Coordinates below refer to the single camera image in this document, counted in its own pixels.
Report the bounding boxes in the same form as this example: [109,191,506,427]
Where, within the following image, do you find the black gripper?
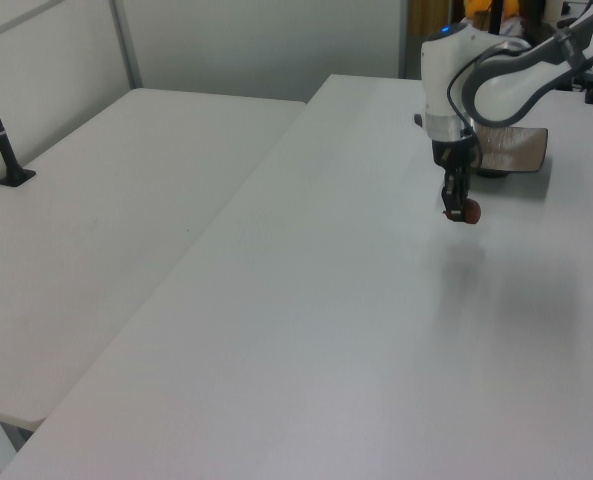
[431,135,480,223]

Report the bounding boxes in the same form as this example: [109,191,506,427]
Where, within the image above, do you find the small round reddish-brown food item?
[462,198,483,226]

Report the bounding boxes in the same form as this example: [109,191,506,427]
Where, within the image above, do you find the brown wooden board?
[407,0,452,37]

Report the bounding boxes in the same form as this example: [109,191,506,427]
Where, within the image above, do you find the yellow background object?
[462,0,521,22]

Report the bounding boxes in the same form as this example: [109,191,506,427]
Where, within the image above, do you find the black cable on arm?
[445,42,533,151]

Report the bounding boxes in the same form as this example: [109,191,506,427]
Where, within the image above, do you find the black strap on arm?
[554,27,586,67]

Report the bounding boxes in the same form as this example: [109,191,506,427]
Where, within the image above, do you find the grey metal corner post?
[109,0,144,92]

